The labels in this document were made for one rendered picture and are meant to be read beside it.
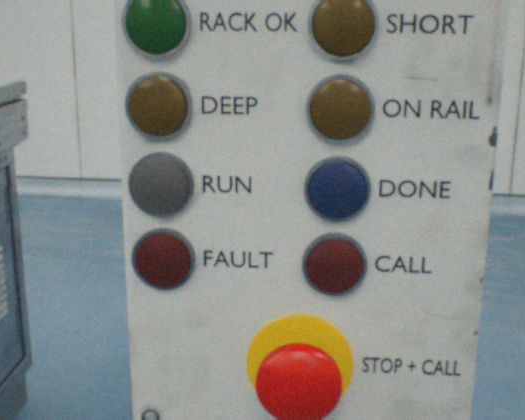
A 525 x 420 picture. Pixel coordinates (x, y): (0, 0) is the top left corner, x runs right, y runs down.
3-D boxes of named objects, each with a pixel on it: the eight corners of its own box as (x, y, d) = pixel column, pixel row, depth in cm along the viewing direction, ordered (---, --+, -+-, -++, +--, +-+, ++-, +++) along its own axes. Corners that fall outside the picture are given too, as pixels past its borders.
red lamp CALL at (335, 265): (364, 298, 34) (366, 241, 33) (303, 296, 34) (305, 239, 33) (363, 291, 35) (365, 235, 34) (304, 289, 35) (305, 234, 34)
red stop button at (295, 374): (341, 435, 34) (344, 355, 32) (253, 431, 34) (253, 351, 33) (338, 386, 38) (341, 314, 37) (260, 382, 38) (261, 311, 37)
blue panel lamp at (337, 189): (367, 223, 33) (370, 162, 32) (305, 221, 33) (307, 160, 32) (366, 218, 34) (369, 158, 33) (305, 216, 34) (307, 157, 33)
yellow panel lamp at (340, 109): (371, 143, 32) (374, 78, 31) (307, 142, 32) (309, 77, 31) (370, 140, 33) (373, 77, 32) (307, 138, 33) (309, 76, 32)
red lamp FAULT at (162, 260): (191, 292, 34) (189, 235, 34) (132, 290, 35) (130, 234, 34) (193, 286, 35) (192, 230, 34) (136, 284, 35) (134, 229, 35)
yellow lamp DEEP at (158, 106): (188, 139, 33) (186, 76, 32) (126, 138, 33) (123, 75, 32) (191, 136, 33) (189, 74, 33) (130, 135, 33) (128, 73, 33)
